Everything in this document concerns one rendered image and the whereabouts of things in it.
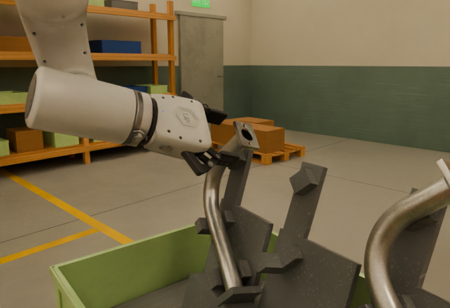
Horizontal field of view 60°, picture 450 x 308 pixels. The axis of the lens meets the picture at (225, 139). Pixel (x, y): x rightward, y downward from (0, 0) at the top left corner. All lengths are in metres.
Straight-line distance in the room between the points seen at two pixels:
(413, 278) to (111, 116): 0.44
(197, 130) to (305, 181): 0.19
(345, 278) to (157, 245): 0.40
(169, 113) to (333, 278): 0.34
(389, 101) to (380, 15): 1.37
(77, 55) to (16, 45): 4.45
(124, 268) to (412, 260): 0.52
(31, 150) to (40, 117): 4.68
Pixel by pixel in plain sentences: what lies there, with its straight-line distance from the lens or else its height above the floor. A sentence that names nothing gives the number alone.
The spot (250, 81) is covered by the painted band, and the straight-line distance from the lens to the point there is 8.29.
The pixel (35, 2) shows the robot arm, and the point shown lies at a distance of 0.52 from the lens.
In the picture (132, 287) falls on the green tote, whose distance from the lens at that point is 0.86.
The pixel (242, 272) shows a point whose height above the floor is 0.96.
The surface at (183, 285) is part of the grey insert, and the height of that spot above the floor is 0.85.
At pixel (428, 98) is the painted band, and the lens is 6.62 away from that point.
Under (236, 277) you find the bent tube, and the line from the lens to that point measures 0.68.
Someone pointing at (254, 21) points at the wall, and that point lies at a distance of 8.28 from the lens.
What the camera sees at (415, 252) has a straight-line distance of 0.57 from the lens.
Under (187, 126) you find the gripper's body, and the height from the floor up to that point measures 1.21.
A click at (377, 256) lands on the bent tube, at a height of 1.08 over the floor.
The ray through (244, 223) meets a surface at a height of 1.02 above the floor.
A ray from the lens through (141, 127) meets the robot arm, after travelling 0.57.
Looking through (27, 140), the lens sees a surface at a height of 0.39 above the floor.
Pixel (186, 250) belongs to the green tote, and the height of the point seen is 0.91.
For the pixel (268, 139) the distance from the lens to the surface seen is 5.07.
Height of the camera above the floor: 1.31
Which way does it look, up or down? 11 degrees down
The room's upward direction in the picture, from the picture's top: straight up
